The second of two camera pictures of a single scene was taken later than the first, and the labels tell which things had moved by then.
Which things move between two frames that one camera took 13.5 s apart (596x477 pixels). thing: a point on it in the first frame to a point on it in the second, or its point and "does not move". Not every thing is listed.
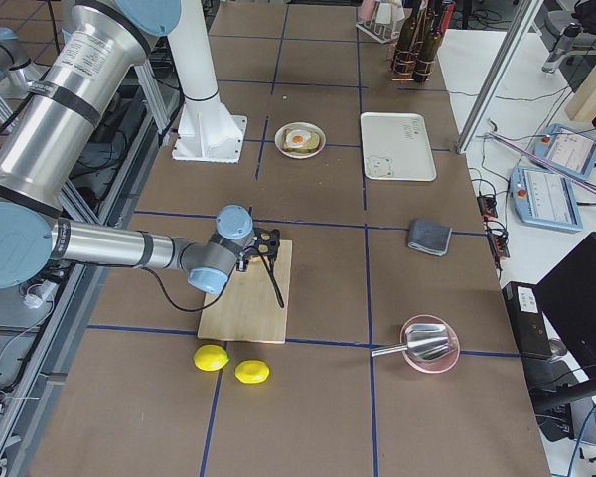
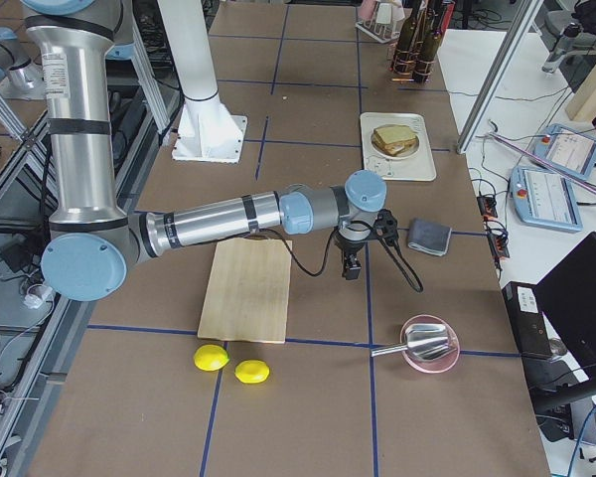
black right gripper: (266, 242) to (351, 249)
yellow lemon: (211, 357) does not move
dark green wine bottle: (404, 54) does not move
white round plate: (300, 140) to (397, 141)
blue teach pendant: (544, 198) does not move
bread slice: (312, 145) to (394, 148)
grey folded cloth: (429, 237) does not move
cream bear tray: (396, 147) does not move
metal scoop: (426, 341) does not move
